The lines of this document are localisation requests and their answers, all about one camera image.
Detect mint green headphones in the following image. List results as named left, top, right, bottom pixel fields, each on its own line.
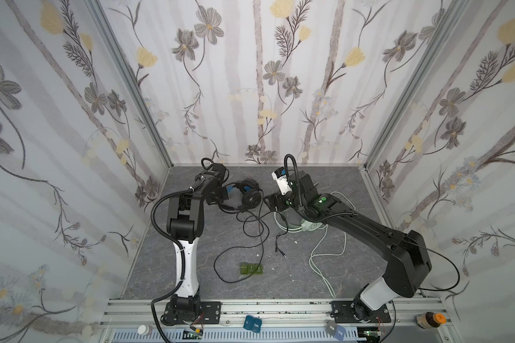
left=273, top=212, right=328, bottom=234

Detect white round cap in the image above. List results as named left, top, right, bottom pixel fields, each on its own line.
left=137, top=324, right=152, bottom=336

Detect green plastic block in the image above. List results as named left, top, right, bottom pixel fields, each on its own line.
left=239, top=262, right=264, bottom=275

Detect black blue headphones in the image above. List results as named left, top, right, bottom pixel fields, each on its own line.
left=219, top=178, right=263, bottom=214

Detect orange emergency button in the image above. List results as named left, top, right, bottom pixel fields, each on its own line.
left=416, top=312, right=447, bottom=329

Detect white cable duct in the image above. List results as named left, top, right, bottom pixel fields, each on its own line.
left=110, top=327, right=366, bottom=342

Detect blue square tag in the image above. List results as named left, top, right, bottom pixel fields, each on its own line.
left=243, top=315, right=263, bottom=334

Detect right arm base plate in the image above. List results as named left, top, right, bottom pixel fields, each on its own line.
left=330, top=300, right=392, bottom=324

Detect aluminium frame rail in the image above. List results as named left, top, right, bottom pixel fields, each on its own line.
left=93, top=296, right=462, bottom=342

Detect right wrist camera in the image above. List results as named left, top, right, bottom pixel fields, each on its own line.
left=271, top=167, right=292, bottom=195

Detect grey blue tag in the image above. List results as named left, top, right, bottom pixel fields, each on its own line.
left=326, top=320, right=346, bottom=342

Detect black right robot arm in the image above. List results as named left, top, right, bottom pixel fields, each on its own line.
left=266, top=154, right=434, bottom=322

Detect small circuit board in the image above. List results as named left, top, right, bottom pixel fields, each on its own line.
left=182, top=327, right=203, bottom=340

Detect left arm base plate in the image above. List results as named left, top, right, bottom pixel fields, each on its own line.
left=160, top=302, right=222, bottom=326

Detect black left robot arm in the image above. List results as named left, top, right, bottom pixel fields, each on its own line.
left=150, top=157, right=228, bottom=326

